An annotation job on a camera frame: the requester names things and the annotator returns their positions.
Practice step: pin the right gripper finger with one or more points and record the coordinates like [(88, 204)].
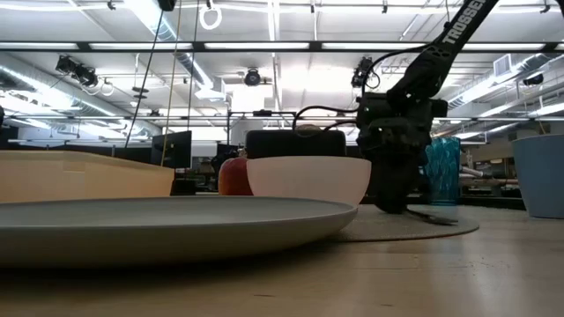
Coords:
[(387, 193), (407, 191)]

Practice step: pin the pink translucent bowl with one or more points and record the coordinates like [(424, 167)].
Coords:
[(308, 180)]

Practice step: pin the toasted bagel half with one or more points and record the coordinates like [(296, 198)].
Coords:
[(308, 129)]

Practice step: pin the light blue cup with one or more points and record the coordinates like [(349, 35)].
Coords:
[(542, 176)]

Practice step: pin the red apple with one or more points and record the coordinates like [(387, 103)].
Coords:
[(233, 176)]

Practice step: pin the grey-blue round plate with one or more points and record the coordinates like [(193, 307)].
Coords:
[(154, 229)]

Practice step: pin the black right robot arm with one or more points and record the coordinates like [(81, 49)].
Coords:
[(445, 48)]

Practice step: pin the round grey placemat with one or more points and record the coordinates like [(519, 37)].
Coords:
[(396, 228)]

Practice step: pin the teal glass tumbler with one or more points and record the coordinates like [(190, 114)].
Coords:
[(443, 171)]

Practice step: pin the black two-slot toaster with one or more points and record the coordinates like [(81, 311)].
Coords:
[(295, 144)]

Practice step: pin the round black ceiling fixture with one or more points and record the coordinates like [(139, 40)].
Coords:
[(252, 77)]

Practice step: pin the black computer monitor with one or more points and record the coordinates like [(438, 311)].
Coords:
[(172, 149)]

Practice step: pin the orange translucent cutting board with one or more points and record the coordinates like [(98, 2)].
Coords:
[(79, 176)]

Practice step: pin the black ceiling spotlight cluster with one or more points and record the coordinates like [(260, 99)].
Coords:
[(77, 70)]

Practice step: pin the black overhead frame bar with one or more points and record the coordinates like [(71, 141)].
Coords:
[(198, 46)]

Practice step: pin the silver ceiling duct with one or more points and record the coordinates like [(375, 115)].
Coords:
[(167, 31)]

